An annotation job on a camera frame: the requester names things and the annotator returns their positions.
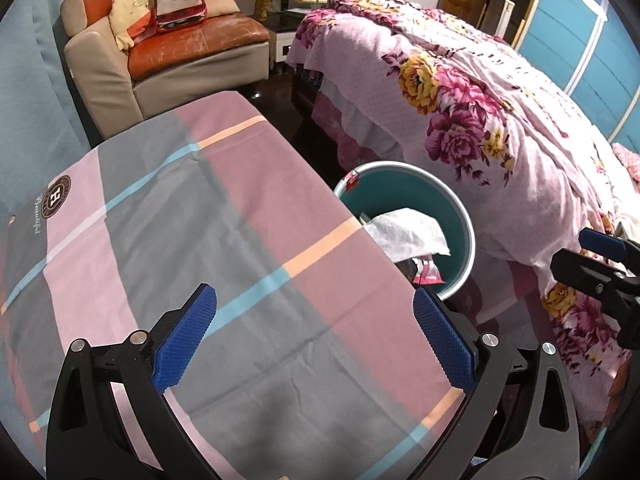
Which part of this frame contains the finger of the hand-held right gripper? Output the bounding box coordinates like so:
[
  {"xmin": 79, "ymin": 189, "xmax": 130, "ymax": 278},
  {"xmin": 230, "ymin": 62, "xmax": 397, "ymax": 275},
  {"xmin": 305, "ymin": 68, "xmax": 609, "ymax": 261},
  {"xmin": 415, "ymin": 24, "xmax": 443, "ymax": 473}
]
[
  {"xmin": 550, "ymin": 247, "xmax": 640, "ymax": 347},
  {"xmin": 579, "ymin": 227, "xmax": 640, "ymax": 264}
]

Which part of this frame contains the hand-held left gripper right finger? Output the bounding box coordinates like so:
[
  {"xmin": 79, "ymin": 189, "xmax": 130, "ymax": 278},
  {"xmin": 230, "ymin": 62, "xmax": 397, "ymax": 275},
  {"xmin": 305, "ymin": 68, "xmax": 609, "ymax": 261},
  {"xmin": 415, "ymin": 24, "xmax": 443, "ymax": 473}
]
[{"xmin": 413, "ymin": 287, "xmax": 581, "ymax": 480}]

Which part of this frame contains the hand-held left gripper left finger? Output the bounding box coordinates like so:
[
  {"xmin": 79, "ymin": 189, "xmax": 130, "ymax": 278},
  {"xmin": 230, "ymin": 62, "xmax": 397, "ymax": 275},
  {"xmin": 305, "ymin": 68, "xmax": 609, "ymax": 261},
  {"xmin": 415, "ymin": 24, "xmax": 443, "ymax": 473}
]
[{"xmin": 46, "ymin": 282, "xmax": 221, "ymax": 480}]

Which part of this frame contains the white tissue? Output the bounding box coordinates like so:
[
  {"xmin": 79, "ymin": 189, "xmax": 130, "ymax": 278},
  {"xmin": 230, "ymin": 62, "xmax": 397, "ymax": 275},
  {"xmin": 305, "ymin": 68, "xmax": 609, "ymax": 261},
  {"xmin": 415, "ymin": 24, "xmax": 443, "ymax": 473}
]
[{"xmin": 361, "ymin": 207, "xmax": 452, "ymax": 263}]

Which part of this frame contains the teal trash bin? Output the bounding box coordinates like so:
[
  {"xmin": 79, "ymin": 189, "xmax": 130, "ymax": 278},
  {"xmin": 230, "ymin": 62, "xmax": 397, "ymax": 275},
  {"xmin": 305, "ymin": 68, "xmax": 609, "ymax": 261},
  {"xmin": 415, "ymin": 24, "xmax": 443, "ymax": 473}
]
[{"xmin": 332, "ymin": 161, "xmax": 476, "ymax": 301}]

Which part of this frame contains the checked tablecloth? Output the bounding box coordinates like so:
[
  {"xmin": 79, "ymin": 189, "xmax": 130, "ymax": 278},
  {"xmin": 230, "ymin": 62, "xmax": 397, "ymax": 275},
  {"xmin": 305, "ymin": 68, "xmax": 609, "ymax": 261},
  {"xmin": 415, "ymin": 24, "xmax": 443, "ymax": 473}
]
[{"xmin": 0, "ymin": 91, "xmax": 468, "ymax": 480}]

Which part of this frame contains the floral pink blanket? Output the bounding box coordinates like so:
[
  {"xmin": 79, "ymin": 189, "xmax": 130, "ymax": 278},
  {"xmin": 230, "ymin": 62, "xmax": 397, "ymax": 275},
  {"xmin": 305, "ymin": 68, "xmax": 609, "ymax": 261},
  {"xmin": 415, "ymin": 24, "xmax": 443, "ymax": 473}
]
[{"xmin": 287, "ymin": 0, "xmax": 640, "ymax": 461}]

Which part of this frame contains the blue wardrobe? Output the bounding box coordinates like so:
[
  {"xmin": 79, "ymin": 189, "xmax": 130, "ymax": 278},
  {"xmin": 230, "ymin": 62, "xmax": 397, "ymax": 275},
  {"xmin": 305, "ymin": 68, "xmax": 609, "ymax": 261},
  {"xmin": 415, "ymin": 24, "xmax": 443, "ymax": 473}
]
[{"xmin": 517, "ymin": 0, "xmax": 640, "ymax": 141}]

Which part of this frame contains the beige orange sofa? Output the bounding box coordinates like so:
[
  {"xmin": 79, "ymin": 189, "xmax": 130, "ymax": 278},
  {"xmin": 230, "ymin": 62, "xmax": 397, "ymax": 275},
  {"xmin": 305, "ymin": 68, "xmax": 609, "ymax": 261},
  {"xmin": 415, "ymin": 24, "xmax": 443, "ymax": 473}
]
[{"xmin": 61, "ymin": 0, "xmax": 273, "ymax": 138}]

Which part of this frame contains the black side table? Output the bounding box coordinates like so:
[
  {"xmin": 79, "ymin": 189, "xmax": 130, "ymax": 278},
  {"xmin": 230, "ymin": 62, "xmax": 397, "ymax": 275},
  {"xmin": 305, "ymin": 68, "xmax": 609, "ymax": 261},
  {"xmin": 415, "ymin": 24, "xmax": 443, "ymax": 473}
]
[{"xmin": 265, "ymin": 0, "xmax": 341, "ymax": 68}]

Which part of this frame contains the yellow pillow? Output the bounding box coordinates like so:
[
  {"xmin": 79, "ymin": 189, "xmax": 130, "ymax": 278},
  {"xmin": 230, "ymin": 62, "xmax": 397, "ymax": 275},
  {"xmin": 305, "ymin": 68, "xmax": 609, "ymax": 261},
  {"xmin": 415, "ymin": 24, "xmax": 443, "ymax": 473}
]
[{"xmin": 109, "ymin": 0, "xmax": 156, "ymax": 51}]

